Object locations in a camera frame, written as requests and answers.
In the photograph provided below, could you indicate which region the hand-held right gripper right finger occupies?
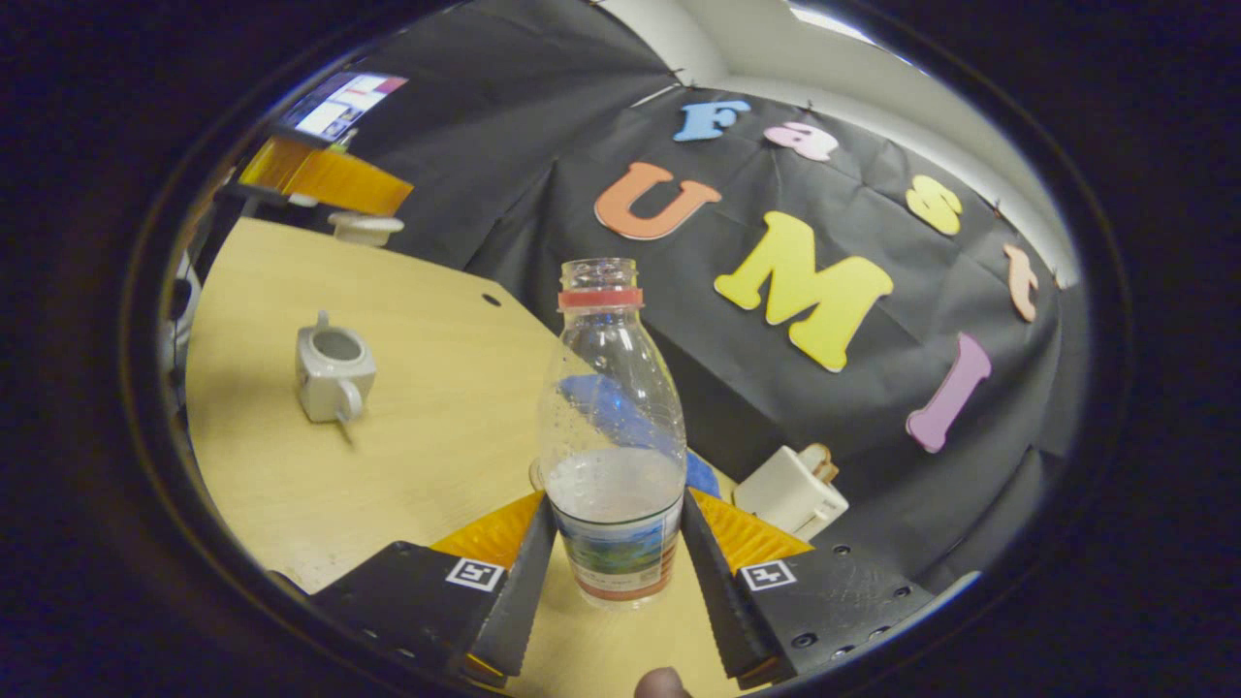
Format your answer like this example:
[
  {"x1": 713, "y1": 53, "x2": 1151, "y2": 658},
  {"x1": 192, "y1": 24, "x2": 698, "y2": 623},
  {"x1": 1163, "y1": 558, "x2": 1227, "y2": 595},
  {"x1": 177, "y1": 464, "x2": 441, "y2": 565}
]
[{"x1": 681, "y1": 488, "x2": 937, "y2": 691}]

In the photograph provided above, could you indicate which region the white teacup lid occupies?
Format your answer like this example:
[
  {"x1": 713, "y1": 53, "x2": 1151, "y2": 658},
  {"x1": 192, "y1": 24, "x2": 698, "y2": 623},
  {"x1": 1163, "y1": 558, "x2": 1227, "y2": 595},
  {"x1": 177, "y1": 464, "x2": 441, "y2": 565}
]
[{"x1": 328, "y1": 211, "x2": 406, "y2": 247}]

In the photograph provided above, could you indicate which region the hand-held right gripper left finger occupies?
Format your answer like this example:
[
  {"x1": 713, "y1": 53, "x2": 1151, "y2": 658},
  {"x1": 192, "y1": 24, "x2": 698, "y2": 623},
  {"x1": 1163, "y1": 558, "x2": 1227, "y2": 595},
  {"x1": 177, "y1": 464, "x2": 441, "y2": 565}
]
[{"x1": 310, "y1": 490, "x2": 558, "y2": 689}]

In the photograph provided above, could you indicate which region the black backdrop cloth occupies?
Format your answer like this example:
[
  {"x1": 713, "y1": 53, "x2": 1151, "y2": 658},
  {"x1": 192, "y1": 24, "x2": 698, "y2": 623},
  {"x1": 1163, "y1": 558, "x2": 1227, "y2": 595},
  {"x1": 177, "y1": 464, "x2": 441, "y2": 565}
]
[{"x1": 194, "y1": 0, "x2": 1092, "y2": 592}]

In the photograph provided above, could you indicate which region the computer monitor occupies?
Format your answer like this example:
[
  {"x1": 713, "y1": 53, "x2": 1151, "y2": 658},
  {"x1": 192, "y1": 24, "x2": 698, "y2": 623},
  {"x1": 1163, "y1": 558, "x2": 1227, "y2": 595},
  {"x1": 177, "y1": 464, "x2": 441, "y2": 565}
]
[{"x1": 281, "y1": 71, "x2": 410, "y2": 144}]

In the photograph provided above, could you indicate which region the ceiling light panel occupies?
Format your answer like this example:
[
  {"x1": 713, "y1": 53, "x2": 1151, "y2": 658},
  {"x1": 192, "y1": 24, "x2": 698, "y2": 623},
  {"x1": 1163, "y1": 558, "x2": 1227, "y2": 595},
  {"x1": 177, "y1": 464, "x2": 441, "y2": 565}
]
[{"x1": 790, "y1": 5, "x2": 878, "y2": 46}]

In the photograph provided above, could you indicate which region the white toaster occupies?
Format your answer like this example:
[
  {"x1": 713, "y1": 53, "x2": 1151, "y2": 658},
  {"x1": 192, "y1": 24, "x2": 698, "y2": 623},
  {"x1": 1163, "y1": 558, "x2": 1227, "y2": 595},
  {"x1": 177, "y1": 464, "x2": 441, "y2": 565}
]
[{"x1": 732, "y1": 444, "x2": 851, "y2": 542}]

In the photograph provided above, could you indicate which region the blue folded cloth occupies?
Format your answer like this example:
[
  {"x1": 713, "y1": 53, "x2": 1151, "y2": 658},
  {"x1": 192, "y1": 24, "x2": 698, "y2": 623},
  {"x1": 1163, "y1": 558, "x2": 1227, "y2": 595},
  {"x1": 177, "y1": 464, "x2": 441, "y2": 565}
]
[{"x1": 560, "y1": 373, "x2": 723, "y2": 500}]

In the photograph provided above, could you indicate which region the clear plastic water bottle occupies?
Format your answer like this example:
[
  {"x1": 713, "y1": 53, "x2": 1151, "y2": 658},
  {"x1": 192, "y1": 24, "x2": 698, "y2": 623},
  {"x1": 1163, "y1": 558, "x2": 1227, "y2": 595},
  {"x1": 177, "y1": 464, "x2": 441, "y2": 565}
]
[{"x1": 536, "y1": 257, "x2": 689, "y2": 612}]

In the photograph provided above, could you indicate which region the white ceramic teacup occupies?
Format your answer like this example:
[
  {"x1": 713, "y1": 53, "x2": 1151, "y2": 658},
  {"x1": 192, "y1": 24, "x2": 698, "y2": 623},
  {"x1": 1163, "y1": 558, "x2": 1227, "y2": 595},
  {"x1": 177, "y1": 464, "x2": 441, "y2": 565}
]
[{"x1": 295, "y1": 310, "x2": 379, "y2": 425}]

